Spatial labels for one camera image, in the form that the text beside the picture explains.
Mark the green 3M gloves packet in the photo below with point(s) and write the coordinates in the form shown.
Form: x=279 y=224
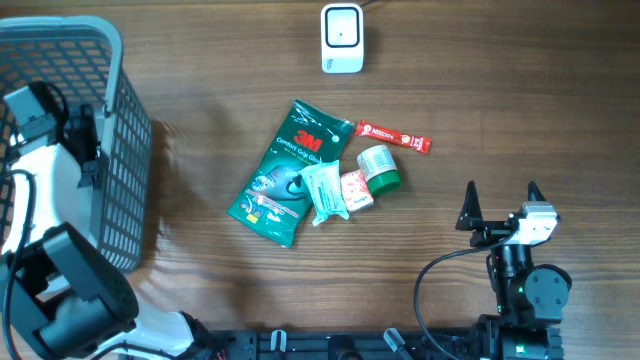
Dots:
x=275 y=199

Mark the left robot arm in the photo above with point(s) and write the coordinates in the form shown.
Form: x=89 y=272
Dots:
x=58 y=292

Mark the green lidded jar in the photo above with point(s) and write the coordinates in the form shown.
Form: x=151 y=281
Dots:
x=379 y=170

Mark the white teal tissue packet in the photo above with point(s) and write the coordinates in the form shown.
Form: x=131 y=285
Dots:
x=324 y=186

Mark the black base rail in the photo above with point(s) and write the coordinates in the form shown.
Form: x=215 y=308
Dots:
x=444 y=343

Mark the white barcode scanner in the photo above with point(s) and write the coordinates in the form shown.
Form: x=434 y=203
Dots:
x=342 y=38

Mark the grey plastic mesh basket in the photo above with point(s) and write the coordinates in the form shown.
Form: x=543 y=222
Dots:
x=83 y=57

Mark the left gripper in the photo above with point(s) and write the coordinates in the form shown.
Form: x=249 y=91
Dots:
x=88 y=120

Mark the red white small carton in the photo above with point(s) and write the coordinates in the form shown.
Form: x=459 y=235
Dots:
x=355 y=191

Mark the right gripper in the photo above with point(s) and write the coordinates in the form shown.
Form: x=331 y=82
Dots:
x=471 y=218

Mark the red Nescafe stick sachet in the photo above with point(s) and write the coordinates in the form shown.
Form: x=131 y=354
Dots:
x=420 y=144

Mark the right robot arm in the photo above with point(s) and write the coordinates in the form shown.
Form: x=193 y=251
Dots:
x=530 y=298

